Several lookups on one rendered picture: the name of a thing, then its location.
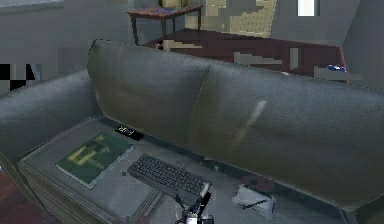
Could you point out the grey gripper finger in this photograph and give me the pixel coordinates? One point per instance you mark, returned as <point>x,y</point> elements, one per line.
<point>206,202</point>
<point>179,200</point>

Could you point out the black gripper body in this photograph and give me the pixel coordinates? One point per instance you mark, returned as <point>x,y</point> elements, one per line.
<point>194,208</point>

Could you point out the black computer keyboard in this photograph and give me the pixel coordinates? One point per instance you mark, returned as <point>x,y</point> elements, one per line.
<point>163,173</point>

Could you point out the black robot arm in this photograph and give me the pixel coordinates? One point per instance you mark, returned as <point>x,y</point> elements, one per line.
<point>192,220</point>

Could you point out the white notepad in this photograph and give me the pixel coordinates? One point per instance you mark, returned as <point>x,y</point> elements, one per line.
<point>248,196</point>

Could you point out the black pen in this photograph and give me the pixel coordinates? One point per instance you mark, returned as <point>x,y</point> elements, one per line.
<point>255,204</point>

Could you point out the dark red flat object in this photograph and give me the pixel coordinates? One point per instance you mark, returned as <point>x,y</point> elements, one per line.
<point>258,182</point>

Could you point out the black remote control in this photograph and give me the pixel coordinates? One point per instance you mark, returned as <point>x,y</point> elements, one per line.
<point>129,132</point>

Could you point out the dark grey leather sofa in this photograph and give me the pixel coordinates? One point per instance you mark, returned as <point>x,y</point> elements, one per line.
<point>266,133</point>

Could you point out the green book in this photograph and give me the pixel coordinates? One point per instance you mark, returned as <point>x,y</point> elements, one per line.
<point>93,156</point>

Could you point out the dark red wooden table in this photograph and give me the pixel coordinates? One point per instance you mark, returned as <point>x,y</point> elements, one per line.
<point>216,46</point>

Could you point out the blue small object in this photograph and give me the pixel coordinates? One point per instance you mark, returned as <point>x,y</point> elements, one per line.
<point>336,68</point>

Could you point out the brown wooden side table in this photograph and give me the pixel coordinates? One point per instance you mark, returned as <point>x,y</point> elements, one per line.
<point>156,14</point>

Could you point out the blue flat object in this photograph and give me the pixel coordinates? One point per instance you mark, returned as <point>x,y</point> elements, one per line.
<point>164,10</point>

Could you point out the beige chair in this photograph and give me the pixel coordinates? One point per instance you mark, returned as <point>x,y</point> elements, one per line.
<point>253,18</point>

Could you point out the white window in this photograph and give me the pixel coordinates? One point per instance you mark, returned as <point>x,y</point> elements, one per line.
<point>306,7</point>

